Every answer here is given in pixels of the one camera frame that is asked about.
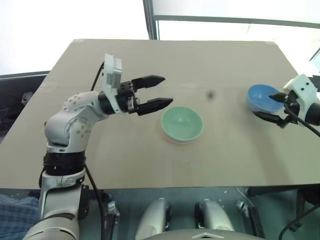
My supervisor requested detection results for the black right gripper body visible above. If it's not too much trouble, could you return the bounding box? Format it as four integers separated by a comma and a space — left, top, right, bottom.
283, 90, 301, 124

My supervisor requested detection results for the blue bowl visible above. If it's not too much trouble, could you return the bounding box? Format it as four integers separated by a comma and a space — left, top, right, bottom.
245, 84, 286, 113

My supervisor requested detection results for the black table frame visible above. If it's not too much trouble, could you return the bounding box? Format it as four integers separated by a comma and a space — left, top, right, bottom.
247, 186, 320, 240

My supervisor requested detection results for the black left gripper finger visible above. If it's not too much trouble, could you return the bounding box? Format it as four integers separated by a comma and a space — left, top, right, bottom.
136, 97, 174, 117
132, 74, 166, 91

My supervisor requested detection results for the green bowl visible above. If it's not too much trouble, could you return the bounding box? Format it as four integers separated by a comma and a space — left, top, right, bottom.
160, 106, 204, 142

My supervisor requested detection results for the black floor cable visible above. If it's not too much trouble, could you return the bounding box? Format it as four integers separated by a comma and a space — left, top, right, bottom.
279, 199, 320, 240

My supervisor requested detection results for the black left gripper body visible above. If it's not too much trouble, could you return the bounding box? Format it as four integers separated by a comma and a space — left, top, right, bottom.
115, 79, 141, 115

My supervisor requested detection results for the grey window frame post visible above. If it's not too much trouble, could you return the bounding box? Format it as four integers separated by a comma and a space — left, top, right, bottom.
142, 0, 161, 41

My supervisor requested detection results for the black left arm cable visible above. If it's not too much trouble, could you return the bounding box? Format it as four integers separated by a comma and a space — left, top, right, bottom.
83, 60, 107, 240

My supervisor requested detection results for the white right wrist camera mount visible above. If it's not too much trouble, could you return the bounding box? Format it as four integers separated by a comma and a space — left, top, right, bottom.
282, 74, 320, 121

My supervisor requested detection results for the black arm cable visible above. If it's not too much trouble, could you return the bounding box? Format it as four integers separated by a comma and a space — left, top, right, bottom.
284, 103, 320, 138
83, 60, 107, 240

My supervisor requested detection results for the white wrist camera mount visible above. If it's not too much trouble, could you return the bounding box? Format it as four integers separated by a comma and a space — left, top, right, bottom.
282, 74, 320, 121
102, 53, 124, 115

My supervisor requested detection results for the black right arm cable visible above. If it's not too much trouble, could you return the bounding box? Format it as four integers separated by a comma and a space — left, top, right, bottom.
284, 103, 320, 138

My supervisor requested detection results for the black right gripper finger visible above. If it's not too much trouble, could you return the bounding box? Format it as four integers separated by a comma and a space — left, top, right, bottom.
252, 111, 289, 129
268, 92, 286, 102

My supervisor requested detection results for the blue checked cloth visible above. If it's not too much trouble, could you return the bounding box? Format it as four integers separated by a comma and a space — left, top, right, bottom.
0, 193, 42, 240

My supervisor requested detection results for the grey robot torso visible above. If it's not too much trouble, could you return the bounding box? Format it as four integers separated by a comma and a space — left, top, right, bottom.
147, 231, 255, 240

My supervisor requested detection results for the silver rounded robot leg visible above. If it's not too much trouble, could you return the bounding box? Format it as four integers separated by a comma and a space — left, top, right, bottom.
135, 198, 173, 240
194, 198, 236, 240

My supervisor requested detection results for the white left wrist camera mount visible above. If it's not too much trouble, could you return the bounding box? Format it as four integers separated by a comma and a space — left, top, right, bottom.
102, 53, 124, 115

